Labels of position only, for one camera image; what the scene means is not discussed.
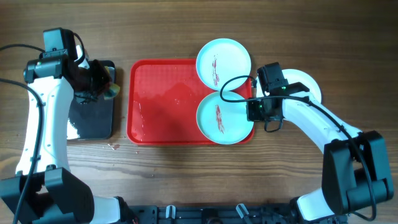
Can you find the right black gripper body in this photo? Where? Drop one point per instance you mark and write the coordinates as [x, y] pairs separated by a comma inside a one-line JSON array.
[[258, 111]]

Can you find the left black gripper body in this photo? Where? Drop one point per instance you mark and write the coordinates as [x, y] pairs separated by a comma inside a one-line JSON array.
[[96, 80]]

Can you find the white plate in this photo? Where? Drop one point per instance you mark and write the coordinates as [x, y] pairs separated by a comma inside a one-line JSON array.
[[294, 76]]

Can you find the light blue plate bottom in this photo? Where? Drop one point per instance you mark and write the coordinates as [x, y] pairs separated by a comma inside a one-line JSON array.
[[222, 119]]

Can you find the light blue plate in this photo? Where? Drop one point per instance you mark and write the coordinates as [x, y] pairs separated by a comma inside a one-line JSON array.
[[222, 119], [223, 64]]

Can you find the green and yellow sponge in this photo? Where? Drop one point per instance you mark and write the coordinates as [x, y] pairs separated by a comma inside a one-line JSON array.
[[113, 89]]

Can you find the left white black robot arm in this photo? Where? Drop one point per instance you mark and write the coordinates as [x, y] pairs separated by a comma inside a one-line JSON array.
[[43, 189]]

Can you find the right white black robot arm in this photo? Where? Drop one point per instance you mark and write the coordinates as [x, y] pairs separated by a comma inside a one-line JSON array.
[[356, 172]]

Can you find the black rectangular water tray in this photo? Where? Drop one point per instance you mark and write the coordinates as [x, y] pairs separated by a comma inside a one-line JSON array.
[[90, 115]]

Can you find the red plastic serving tray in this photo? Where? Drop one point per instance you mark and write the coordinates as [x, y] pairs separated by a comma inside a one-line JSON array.
[[164, 95]]

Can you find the light blue plate top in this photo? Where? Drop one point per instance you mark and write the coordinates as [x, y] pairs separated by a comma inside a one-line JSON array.
[[223, 64]]

